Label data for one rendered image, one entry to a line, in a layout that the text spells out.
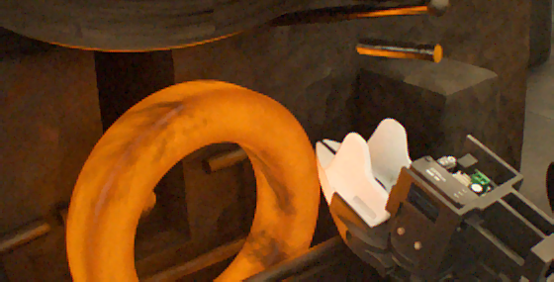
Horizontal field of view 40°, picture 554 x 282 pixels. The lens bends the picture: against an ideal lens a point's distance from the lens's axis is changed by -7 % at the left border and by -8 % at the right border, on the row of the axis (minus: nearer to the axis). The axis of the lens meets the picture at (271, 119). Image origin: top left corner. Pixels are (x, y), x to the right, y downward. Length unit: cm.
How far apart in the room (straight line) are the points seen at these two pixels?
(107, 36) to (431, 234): 23
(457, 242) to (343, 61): 22
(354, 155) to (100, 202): 18
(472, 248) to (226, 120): 17
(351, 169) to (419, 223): 7
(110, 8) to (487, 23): 48
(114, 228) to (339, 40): 27
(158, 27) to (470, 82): 29
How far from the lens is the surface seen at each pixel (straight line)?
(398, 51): 45
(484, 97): 64
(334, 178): 57
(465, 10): 77
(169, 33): 43
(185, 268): 57
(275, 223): 55
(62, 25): 40
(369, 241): 53
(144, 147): 46
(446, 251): 50
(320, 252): 56
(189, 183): 59
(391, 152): 57
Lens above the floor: 100
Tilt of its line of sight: 22 degrees down
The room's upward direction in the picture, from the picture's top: 3 degrees counter-clockwise
